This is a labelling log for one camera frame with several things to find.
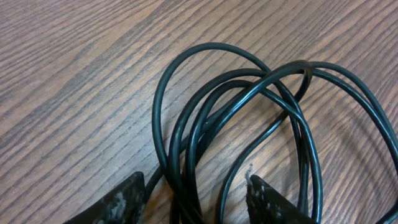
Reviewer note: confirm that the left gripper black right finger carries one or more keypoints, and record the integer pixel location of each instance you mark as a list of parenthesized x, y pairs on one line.
[(267, 206)]

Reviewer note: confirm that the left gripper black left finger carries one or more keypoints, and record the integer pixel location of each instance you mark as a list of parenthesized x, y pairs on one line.
[(123, 205)]

